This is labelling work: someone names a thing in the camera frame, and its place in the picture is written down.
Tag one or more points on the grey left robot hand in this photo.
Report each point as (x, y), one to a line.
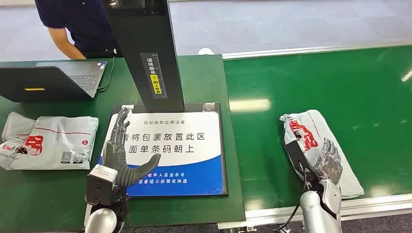
(116, 154)

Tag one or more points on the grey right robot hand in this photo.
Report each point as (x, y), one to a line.
(330, 164)

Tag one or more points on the grey courier bag red logo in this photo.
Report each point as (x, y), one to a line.
(325, 127)

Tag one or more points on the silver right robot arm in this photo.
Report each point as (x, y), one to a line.
(314, 212)

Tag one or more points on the person's right forearm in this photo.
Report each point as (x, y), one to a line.
(64, 43)

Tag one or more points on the green conveyor belt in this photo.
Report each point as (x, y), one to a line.
(338, 83)

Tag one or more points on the black scanner machine pillar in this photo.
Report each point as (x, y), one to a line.
(145, 32)

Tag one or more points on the grey courier bag QR codes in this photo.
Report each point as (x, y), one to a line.
(64, 138)

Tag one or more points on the white blue instruction sign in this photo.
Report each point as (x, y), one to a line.
(186, 154)

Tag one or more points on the yellow pillar warning sticker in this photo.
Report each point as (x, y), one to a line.
(155, 84)

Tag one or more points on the grey ruler label strip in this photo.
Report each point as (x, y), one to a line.
(159, 64)

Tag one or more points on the small crumpled grey courier bag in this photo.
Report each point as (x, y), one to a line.
(16, 125)

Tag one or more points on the dark grey open laptop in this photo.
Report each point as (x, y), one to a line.
(38, 83)

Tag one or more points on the person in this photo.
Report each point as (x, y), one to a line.
(83, 22)

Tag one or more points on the small white round object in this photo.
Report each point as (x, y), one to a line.
(206, 51)

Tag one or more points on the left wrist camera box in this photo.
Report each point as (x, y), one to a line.
(101, 183)

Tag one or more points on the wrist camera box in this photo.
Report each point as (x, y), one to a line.
(297, 157)
(101, 183)

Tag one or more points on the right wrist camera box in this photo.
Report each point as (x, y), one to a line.
(297, 157)

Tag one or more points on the aluminium conveyor rail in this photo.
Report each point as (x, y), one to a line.
(305, 50)
(379, 204)

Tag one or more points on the black machine base plate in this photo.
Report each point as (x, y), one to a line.
(224, 144)

